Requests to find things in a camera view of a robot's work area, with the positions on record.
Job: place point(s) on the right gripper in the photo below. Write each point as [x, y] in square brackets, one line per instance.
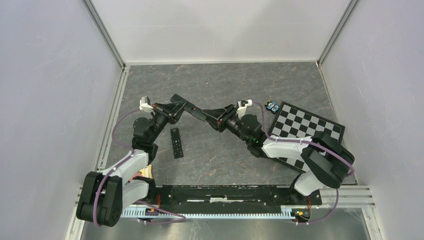
[213, 115]

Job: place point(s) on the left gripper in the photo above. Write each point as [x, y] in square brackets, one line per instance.
[173, 117]

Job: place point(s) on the black remote with buttons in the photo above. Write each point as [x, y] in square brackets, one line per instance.
[176, 143]

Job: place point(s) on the black remote back up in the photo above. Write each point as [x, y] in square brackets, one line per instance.
[195, 113]

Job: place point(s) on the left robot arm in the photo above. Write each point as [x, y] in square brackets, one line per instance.
[107, 193]

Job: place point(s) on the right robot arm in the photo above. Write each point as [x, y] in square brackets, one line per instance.
[328, 161]

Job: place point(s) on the blue owl figure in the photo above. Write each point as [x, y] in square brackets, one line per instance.
[272, 107]

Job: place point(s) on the black white chessboard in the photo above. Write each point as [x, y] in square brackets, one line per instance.
[294, 122]

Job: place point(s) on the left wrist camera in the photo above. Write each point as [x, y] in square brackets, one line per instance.
[145, 105]

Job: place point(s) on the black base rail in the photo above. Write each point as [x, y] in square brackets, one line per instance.
[228, 199]

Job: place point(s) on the white cable duct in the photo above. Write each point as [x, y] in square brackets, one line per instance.
[144, 212]

